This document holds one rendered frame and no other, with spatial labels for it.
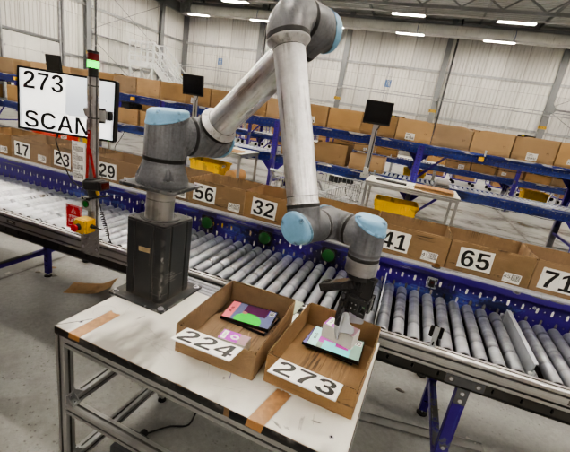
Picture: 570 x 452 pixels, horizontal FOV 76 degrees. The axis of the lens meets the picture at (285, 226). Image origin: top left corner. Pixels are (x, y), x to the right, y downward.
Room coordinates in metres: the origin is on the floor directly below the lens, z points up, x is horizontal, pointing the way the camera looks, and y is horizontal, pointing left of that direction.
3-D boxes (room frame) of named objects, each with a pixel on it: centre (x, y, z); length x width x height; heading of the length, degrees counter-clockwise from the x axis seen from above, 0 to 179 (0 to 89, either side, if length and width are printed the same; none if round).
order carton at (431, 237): (2.01, -0.72, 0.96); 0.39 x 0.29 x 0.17; 73
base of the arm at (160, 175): (1.34, 0.48, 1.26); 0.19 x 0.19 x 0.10
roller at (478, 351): (1.48, -0.91, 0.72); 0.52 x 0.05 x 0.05; 163
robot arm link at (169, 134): (1.35, 0.47, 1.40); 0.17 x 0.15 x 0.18; 140
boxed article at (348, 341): (0.98, -0.22, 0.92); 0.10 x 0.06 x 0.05; 59
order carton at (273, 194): (2.24, 0.04, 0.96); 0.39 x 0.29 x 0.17; 73
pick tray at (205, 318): (1.14, 0.10, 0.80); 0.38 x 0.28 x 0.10; 163
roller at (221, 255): (1.85, 0.33, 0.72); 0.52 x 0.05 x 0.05; 163
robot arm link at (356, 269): (0.97, -0.23, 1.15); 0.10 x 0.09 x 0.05; 149
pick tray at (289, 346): (1.05, -0.21, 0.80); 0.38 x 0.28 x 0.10; 159
